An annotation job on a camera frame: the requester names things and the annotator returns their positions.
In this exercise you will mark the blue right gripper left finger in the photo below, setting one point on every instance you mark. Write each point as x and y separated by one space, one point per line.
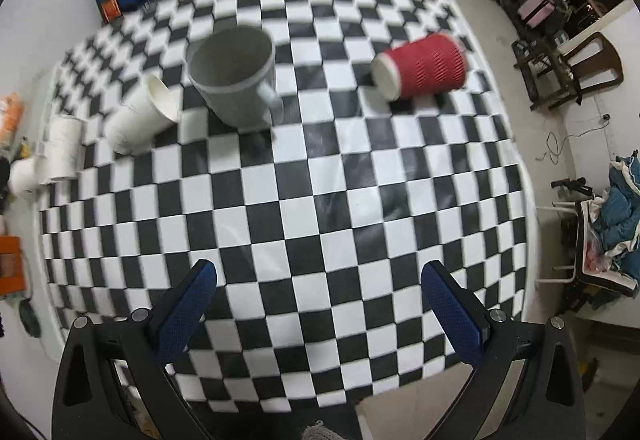
181 308

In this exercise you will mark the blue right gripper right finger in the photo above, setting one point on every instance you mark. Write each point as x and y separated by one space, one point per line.
458 311

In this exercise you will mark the white paper cup with scribble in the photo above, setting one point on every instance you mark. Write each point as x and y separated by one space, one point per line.
149 108

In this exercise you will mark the white paper cup middle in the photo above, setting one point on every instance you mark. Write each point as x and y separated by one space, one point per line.
63 147

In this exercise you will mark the white paper cup leftmost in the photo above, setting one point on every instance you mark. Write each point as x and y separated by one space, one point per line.
27 176

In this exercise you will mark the red ribbed paper cup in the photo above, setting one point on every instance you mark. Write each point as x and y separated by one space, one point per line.
429 66

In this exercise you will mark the orange box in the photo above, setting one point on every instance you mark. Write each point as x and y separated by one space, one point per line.
12 279

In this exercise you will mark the blue clothes pile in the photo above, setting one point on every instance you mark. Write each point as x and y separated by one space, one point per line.
617 224

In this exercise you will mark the black white checkered tablecloth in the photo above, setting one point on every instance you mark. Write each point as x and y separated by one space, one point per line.
318 228

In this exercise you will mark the grey ceramic mug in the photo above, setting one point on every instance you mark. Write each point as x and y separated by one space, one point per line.
234 70

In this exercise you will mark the wooden chair at right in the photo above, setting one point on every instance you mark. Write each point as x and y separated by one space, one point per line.
594 65

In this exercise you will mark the orange tissue pack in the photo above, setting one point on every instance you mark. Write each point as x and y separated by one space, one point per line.
11 112

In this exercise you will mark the dark bottle red label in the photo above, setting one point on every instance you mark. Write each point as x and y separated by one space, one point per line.
110 10

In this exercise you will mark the black round disc with cable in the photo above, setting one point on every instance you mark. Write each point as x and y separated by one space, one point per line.
29 318

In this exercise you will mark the pink cart frame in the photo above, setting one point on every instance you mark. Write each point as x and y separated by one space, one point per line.
540 17

